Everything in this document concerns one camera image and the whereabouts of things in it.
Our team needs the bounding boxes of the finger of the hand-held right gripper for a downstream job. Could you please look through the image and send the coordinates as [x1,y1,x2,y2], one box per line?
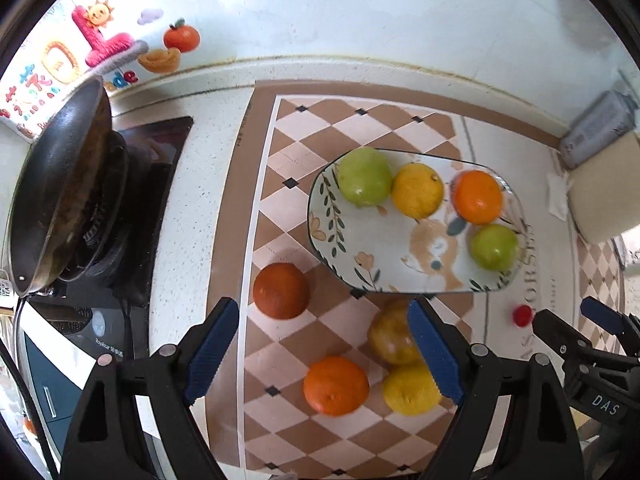
[580,296,640,358]
[531,309,598,363]

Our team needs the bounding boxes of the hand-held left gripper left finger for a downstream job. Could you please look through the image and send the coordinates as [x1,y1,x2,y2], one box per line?
[59,296,241,480]

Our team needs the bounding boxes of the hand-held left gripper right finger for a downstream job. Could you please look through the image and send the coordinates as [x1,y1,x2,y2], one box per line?
[406,296,587,480]

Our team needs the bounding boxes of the yellow citrus fruit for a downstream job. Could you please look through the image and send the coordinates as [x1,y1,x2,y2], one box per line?
[391,162,446,220]
[382,360,443,417]

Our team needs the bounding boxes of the yellow-brown citrus fruit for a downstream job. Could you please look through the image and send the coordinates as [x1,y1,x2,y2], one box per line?
[367,299,426,366]

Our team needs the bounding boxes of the dark reddish orange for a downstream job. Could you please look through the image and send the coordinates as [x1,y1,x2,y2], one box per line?
[252,262,311,320]

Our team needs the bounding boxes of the bright orange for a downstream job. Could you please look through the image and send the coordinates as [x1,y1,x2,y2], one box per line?
[451,170,503,226]
[303,356,371,417]

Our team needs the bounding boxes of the floral ceramic plate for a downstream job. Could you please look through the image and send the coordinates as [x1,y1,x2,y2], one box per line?
[307,147,531,295]

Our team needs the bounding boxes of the small green apple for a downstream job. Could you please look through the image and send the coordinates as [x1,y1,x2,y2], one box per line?
[469,224,521,272]

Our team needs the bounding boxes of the beige container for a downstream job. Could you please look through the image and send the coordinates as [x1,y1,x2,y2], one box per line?
[565,132,640,246]

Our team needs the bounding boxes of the white paper scrap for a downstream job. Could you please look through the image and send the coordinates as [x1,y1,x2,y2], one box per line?
[545,172,571,221]

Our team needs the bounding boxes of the black burner grate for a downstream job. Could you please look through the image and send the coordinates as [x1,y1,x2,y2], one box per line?
[55,130,157,306]

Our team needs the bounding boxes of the white and blue appliance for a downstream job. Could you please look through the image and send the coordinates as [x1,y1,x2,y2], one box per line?
[15,305,156,480]

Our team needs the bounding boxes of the grey box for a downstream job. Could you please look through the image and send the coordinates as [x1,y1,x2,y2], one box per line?
[557,91,636,171]

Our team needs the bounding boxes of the large green apple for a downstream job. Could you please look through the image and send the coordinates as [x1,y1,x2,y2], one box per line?
[337,147,394,208]

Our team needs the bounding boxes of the brown checkered mat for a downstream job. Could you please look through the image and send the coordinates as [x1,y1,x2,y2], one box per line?
[220,80,640,477]

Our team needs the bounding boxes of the black glass gas stove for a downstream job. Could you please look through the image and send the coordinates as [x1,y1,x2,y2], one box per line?
[20,116,195,361]

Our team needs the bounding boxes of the black wok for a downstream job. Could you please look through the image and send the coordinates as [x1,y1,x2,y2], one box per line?
[7,77,113,296]

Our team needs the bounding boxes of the gold ingot wall sticker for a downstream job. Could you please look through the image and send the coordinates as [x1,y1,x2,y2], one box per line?
[139,49,182,75]

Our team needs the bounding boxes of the orange fruit wall sticker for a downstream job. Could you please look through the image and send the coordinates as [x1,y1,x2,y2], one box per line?
[164,19,201,53]

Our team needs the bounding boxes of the pink letter wall sticker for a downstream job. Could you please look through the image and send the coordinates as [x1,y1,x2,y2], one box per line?
[72,5,149,68]

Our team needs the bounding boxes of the gold ring wall sticker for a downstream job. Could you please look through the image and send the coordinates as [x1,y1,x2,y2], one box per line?
[41,42,83,83]

